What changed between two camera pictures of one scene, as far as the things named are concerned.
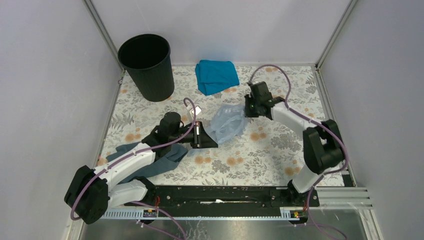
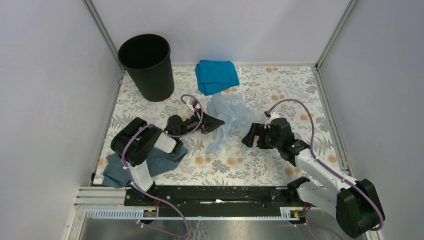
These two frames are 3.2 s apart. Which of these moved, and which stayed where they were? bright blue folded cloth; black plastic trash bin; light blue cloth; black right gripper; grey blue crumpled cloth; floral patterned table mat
Moved: light blue cloth; black right gripper
Stayed: black plastic trash bin; bright blue folded cloth; floral patterned table mat; grey blue crumpled cloth
